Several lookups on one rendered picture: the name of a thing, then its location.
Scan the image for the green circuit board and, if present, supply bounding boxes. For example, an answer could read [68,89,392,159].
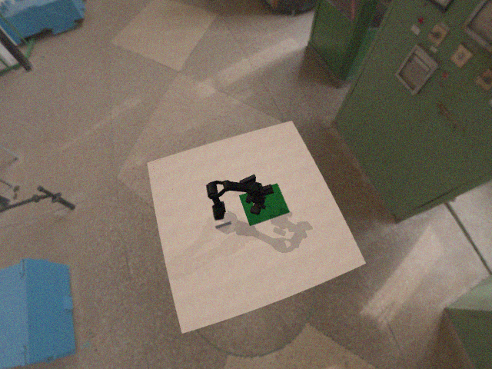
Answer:
[239,183,289,226]

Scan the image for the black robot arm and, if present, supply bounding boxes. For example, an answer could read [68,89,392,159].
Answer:
[206,180,274,221]

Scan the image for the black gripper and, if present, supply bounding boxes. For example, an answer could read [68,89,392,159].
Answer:
[250,195,266,215]

